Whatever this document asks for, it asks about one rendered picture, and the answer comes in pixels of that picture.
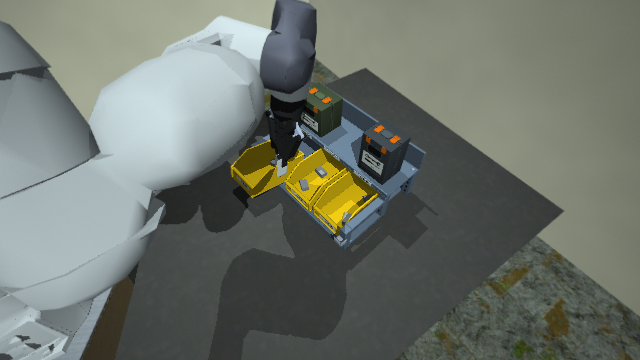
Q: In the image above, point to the yellow bin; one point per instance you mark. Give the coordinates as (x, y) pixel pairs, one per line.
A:
(344, 195)
(254, 173)
(306, 169)

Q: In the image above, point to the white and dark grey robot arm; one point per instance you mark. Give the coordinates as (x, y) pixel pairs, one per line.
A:
(74, 196)

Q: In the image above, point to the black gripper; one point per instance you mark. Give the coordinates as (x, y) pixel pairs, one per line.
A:
(281, 130)

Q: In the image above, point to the light blue metal shelf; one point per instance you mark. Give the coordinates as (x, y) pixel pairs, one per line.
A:
(344, 143)

